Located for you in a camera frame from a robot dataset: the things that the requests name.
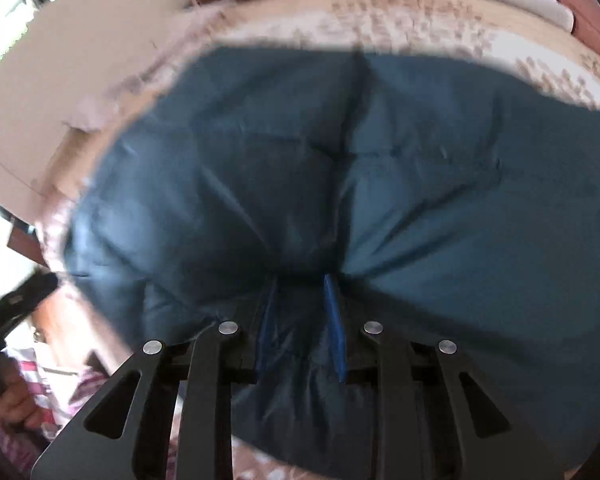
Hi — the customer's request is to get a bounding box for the dark teal quilted jacket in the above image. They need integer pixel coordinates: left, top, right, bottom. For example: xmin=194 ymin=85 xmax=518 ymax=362
xmin=63 ymin=48 xmax=600 ymax=479

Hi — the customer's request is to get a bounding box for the pink plaid clothing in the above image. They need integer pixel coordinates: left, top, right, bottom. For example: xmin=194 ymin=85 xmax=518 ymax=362
xmin=0 ymin=278 xmax=182 ymax=480

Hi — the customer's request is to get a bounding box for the person's left hand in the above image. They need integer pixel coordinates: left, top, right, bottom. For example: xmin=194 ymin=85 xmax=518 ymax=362
xmin=0 ymin=359 xmax=44 ymax=430

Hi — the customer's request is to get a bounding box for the cream padded headboard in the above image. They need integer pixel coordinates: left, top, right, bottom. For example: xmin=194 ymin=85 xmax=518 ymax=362
xmin=0 ymin=0 xmax=190 ymax=222

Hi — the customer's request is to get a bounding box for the floral beige brown bedspread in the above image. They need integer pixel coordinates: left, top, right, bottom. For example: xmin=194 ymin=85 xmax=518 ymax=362
xmin=59 ymin=0 xmax=600 ymax=479

